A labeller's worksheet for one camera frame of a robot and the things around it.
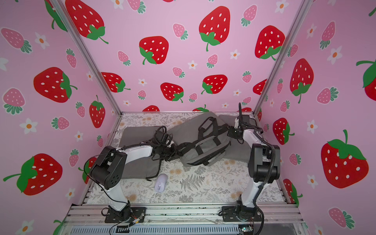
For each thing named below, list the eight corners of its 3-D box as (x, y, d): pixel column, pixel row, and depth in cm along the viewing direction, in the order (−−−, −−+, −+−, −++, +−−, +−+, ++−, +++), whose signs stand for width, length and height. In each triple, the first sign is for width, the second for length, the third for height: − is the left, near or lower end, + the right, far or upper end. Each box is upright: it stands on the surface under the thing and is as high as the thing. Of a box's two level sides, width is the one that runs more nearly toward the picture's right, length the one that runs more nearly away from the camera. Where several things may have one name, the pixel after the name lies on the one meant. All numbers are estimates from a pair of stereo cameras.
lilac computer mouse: (155, 192, 83) (154, 191, 81) (158, 175, 90) (157, 173, 87) (165, 192, 83) (165, 191, 81) (167, 175, 90) (167, 173, 87)
